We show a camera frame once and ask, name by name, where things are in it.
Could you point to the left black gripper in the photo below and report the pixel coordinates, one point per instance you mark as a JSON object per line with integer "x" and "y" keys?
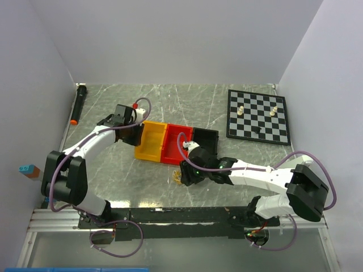
{"x": 135, "y": 141}

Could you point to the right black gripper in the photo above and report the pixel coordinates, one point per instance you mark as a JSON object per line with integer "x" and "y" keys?
{"x": 185, "y": 178}

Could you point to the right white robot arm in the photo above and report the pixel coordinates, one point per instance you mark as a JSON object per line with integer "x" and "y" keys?
{"x": 296, "y": 188}

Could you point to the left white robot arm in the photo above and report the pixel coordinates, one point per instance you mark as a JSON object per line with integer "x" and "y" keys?
{"x": 65, "y": 174}

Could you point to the red plastic bin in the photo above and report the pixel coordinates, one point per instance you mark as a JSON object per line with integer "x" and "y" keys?
{"x": 170, "y": 153}

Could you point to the black plastic bin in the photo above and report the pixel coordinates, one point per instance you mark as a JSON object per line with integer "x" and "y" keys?
{"x": 207, "y": 139}

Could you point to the yellow plastic bin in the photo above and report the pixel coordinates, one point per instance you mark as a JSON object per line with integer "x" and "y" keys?
{"x": 151, "y": 142}

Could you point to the black orange marker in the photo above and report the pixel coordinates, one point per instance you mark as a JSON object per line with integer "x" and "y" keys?
{"x": 78, "y": 105}

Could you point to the white chess pawn left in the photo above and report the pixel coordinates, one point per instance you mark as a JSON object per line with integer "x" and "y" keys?
{"x": 240, "y": 111}

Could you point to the white chess pawn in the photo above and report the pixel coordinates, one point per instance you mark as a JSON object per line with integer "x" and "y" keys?
{"x": 240, "y": 111}
{"x": 273, "y": 112}

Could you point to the black chess piece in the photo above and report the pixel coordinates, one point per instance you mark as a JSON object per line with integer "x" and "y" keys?
{"x": 256, "y": 130}

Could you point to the black white chessboard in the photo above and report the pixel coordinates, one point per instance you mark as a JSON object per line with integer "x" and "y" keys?
{"x": 257, "y": 106}

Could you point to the white chess pawn right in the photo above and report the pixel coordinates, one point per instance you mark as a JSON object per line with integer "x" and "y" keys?
{"x": 273, "y": 112}

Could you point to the blue brown block tool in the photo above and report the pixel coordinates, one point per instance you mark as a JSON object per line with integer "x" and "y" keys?
{"x": 32, "y": 172}

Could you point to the blue box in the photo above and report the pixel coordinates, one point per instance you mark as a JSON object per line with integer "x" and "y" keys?
{"x": 74, "y": 269}

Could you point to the white tape dispenser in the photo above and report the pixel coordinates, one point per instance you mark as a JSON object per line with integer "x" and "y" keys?
{"x": 293, "y": 162}

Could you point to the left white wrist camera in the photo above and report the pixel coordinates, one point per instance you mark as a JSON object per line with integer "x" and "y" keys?
{"x": 139, "y": 113}

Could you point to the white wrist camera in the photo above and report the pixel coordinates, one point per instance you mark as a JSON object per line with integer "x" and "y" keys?
{"x": 139, "y": 113}
{"x": 190, "y": 145}

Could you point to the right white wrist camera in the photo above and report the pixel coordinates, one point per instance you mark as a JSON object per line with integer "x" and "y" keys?
{"x": 190, "y": 145}

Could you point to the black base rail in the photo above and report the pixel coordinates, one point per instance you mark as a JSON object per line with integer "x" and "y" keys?
{"x": 178, "y": 222}

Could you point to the aluminium frame rail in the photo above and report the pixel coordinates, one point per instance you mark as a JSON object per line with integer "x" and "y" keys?
{"x": 54, "y": 240}

